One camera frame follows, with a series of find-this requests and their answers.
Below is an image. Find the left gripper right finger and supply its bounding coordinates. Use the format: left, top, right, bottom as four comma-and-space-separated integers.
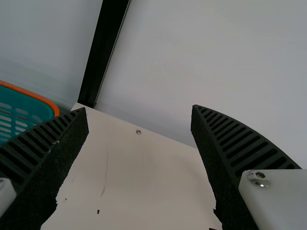
190, 104, 307, 230

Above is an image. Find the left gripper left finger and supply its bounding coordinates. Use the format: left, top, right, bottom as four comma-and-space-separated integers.
0, 107, 90, 230

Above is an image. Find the black post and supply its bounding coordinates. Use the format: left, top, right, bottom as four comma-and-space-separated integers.
78, 0, 131, 109

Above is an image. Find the teal shopping basket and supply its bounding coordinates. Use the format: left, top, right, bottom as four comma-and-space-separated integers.
0, 80, 60, 147

